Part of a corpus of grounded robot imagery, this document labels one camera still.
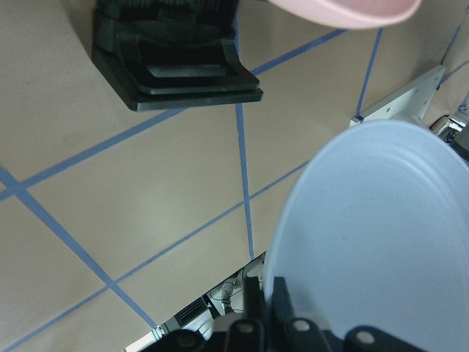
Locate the grey control box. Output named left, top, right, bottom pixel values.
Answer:
left=174, top=297, right=207, bottom=328

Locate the blue plate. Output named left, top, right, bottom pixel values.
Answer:
left=263, top=120, right=468, bottom=351

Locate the black dish rack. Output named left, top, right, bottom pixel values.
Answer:
left=92, top=1, right=263, bottom=111

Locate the pink plate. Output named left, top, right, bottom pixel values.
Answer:
left=271, top=0, right=421, bottom=29

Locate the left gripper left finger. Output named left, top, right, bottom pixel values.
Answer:
left=243, top=276, right=265, bottom=321

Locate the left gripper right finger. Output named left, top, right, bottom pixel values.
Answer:
left=271, top=276, right=294, bottom=324

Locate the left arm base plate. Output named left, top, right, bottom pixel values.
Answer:
left=350, top=65, right=446, bottom=128

